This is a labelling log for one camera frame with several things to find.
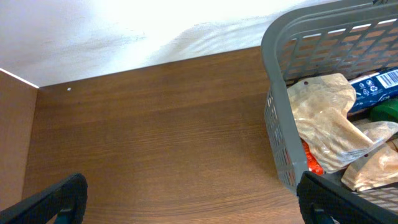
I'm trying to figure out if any beige paper pouch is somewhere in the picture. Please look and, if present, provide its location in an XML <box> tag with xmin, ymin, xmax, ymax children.
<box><xmin>341</xmin><ymin>139</ymin><xmax>397</xmax><ymax>192</ymax></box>
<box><xmin>287</xmin><ymin>73</ymin><xmax>397</xmax><ymax>174</ymax></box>

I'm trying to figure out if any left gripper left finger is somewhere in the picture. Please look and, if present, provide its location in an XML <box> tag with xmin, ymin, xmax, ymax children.
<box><xmin>1</xmin><ymin>173</ymin><xmax>88</xmax><ymax>224</ymax></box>

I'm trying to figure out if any orange pasta packet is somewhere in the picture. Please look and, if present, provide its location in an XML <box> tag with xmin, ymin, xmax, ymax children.
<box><xmin>301</xmin><ymin>139</ymin><xmax>325</xmax><ymax>175</ymax></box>

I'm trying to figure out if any blue cardboard box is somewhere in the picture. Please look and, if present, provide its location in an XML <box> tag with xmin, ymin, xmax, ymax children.
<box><xmin>348</xmin><ymin>67</ymin><xmax>397</xmax><ymax>114</ymax></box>

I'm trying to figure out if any grey plastic basket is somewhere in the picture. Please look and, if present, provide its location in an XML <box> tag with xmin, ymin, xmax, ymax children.
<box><xmin>260</xmin><ymin>0</ymin><xmax>398</xmax><ymax>215</ymax></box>

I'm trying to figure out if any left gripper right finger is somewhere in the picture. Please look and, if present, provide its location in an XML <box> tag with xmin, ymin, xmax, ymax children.
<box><xmin>296</xmin><ymin>171</ymin><xmax>397</xmax><ymax>224</ymax></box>

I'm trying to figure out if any green lid jar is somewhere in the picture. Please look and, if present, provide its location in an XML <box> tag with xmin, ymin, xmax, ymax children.
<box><xmin>369</xmin><ymin>98</ymin><xmax>398</xmax><ymax>123</ymax></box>

